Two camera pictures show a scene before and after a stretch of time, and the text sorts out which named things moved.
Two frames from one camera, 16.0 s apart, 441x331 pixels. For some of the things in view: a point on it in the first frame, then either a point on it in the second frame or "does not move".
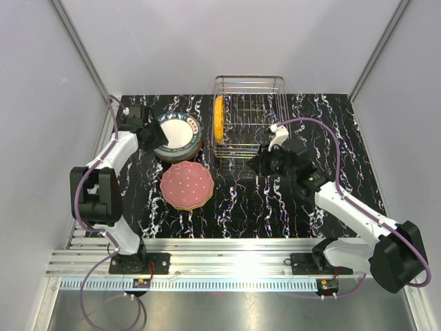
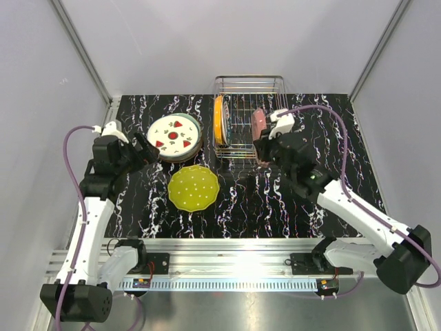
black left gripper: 159,138 → 148,152
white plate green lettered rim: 182,131 → 226,119
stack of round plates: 182,145 does not move
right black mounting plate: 305,264 does not move
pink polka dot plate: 186,185 → 259,123
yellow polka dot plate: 218,118 does not move
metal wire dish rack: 255,113 does not move
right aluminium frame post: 395,18 does not move
